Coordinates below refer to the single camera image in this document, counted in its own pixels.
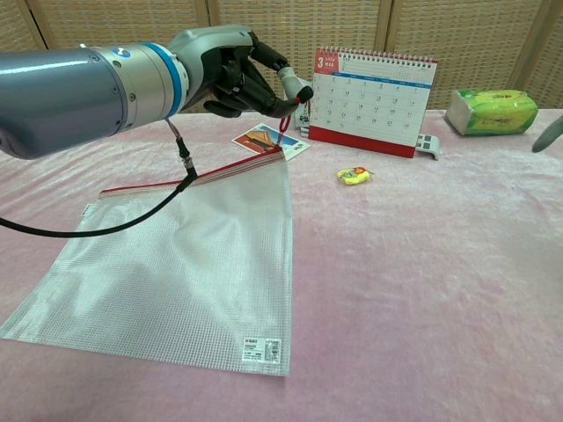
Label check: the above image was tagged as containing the small yellow wrapped candy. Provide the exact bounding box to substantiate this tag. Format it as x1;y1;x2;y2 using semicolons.
337;165;376;187

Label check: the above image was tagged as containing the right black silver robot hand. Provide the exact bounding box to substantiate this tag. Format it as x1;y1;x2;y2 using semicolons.
531;114;563;154

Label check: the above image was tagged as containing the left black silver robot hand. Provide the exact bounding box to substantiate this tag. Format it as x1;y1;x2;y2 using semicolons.
168;25;315;119

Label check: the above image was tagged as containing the white grey plastic holder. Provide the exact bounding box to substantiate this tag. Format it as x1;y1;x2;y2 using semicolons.
415;133;442;161

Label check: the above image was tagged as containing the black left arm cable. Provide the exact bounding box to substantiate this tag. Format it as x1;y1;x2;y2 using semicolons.
0;118;200;239

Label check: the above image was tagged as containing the clear mesh zipper pouch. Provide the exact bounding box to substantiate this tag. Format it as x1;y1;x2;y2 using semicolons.
0;99;310;378

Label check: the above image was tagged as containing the pink tablecloth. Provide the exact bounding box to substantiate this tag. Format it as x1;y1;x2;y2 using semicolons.
0;107;563;422

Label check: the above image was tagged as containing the postcard with temple picture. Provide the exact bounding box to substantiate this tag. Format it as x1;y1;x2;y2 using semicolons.
231;122;311;163

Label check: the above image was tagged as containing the woven bamboo folding screen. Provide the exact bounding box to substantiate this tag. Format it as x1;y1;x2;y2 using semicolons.
0;0;563;116

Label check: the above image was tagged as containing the green tissue pack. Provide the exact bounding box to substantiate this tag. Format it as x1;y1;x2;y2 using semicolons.
444;88;539;137

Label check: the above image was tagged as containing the red white desk calendar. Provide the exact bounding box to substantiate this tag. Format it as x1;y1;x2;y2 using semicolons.
307;46;440;159

